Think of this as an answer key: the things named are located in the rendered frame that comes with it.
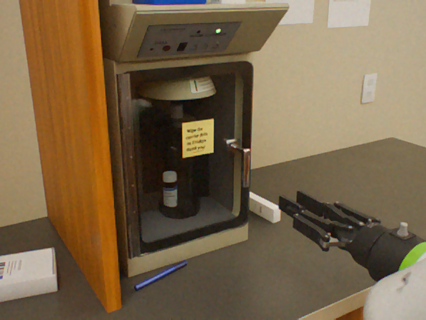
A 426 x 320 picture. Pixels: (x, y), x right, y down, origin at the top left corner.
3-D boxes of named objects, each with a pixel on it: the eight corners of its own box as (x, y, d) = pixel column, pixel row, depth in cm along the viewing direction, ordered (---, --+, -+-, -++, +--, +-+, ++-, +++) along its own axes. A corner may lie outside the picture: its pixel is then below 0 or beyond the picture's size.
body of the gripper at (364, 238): (406, 225, 76) (361, 203, 83) (369, 238, 72) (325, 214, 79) (399, 266, 78) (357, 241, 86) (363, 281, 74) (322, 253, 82)
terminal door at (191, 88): (130, 257, 102) (118, 71, 88) (247, 223, 117) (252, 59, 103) (132, 259, 101) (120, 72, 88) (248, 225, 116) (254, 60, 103)
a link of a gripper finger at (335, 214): (359, 226, 79) (366, 224, 80) (323, 199, 89) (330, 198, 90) (356, 246, 81) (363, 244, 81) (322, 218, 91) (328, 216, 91)
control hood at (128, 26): (112, 61, 87) (108, 3, 84) (254, 50, 103) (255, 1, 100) (136, 69, 78) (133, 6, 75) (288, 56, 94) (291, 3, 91)
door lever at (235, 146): (238, 178, 110) (229, 181, 109) (240, 140, 107) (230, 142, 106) (252, 186, 106) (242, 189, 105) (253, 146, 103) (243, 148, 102)
